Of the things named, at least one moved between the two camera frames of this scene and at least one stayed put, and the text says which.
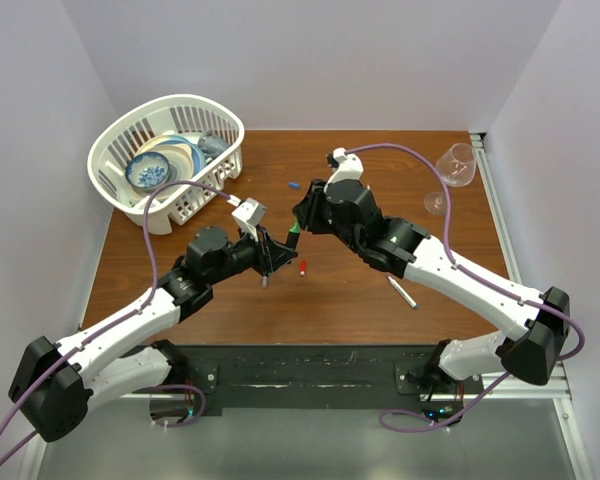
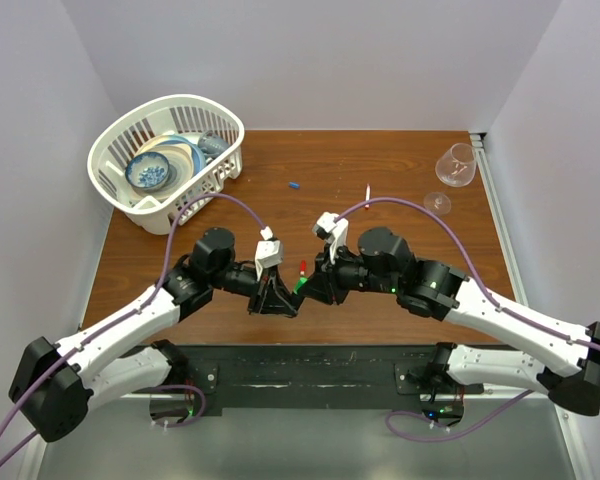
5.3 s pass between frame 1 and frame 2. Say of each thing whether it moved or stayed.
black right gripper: moved
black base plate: stayed
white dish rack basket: stayed
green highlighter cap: moved
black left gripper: moved
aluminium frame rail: stayed
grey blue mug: stayed
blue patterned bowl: stayed
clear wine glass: stayed
